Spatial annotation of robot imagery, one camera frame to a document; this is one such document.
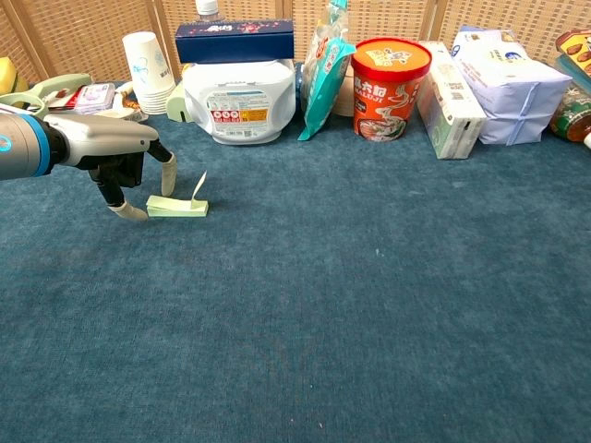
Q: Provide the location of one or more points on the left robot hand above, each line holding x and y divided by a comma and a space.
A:
101, 134

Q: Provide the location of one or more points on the green sticky note pad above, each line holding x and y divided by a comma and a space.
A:
177, 211

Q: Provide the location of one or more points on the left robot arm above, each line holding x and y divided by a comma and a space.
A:
18, 147

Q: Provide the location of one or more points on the silver foil bowl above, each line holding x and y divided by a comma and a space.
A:
111, 113

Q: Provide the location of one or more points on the white brown small item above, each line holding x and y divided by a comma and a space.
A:
127, 99

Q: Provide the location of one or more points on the red white packet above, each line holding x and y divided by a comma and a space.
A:
64, 101

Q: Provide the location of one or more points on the green white lint roller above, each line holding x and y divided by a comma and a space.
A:
60, 83

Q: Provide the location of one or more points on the stack of paper cups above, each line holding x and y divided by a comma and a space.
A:
148, 64

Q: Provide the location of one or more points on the rattan folding screen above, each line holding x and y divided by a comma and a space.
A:
83, 37

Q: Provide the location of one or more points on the white detergent container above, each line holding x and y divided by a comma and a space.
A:
240, 83

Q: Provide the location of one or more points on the navy blue flat box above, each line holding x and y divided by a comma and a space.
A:
231, 46

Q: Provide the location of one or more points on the clear bottle with white cap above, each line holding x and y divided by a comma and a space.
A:
206, 7

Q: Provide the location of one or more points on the teal snack bag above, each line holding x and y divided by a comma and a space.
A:
323, 78

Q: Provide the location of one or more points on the blue felt table cloth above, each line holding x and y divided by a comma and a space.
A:
295, 300

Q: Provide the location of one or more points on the red instant noodle cup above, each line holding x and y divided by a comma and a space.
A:
383, 92

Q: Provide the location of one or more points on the white tissue box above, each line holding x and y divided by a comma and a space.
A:
450, 115

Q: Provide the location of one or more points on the pale blue paper pack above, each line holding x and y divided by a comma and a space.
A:
512, 92

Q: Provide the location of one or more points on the nut snack box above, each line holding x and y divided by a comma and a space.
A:
577, 46

